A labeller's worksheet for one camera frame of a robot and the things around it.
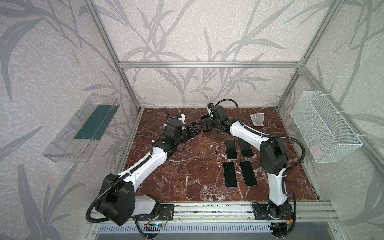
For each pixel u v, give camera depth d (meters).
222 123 0.72
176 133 0.63
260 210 0.74
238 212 0.75
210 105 0.84
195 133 0.71
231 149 0.96
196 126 0.72
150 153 0.53
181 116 0.75
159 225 0.70
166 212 0.73
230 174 0.87
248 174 0.86
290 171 0.53
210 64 0.94
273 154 0.52
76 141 0.64
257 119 1.05
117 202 0.40
